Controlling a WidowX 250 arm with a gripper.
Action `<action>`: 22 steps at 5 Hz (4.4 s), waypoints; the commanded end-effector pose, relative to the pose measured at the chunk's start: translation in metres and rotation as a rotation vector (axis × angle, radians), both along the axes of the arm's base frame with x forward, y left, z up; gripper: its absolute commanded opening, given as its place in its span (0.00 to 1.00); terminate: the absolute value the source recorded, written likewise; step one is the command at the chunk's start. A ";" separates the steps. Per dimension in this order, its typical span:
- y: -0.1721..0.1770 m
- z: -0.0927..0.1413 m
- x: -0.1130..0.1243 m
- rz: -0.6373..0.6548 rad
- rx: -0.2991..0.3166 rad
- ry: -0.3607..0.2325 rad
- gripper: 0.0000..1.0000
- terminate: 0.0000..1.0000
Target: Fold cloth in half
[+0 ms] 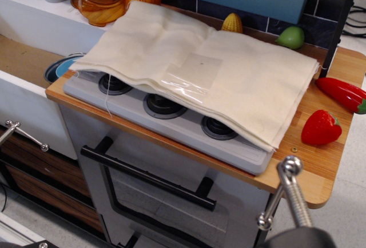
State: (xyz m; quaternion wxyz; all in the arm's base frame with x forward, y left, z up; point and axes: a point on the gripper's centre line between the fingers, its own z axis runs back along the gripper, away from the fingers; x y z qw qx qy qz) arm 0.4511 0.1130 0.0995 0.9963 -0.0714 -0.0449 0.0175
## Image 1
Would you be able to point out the green toy pear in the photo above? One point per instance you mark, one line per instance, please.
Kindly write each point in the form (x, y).
(292, 37)

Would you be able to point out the yellow toy corn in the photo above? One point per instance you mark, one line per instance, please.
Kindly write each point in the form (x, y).
(232, 23)

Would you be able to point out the white toy oven door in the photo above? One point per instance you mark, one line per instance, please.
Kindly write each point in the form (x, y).
(127, 204)

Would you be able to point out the cream cloth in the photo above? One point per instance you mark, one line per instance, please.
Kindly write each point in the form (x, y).
(249, 85)

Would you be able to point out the silver clamp screw right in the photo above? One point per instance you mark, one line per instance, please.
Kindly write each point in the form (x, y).
(288, 170)

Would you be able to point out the silver clamp screw left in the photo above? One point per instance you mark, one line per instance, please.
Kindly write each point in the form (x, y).
(14, 127)

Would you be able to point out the left black stove knob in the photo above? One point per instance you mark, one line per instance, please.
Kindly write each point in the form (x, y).
(111, 85)

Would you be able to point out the black metal stand pole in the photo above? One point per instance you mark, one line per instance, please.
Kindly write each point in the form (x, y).
(336, 38)

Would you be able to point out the black oven door handle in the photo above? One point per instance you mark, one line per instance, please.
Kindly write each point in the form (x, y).
(198, 197)

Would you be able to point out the metal pot with blue interior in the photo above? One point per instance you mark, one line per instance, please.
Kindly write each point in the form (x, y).
(60, 67)

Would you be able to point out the red toy chili pepper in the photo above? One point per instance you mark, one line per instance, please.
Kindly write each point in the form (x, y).
(350, 96)

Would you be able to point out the black stove knob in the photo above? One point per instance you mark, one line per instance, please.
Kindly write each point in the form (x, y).
(162, 108)
(217, 130)
(111, 85)

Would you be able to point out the white toy sink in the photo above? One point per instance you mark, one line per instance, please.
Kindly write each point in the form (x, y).
(55, 27)

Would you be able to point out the middle black stove knob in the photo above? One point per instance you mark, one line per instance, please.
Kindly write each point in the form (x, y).
(162, 108)

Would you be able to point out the silver clamp screw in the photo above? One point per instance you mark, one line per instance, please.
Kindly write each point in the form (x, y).
(14, 127)
(288, 170)

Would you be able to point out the wooden drawer front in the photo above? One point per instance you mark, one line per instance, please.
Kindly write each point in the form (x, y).
(51, 180)

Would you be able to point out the grey toy stove top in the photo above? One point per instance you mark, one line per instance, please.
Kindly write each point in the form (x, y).
(185, 129)

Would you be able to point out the red toy strawberry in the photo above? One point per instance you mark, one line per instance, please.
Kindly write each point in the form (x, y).
(321, 128)

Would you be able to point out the right black stove knob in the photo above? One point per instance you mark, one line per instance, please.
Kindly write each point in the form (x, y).
(217, 130)

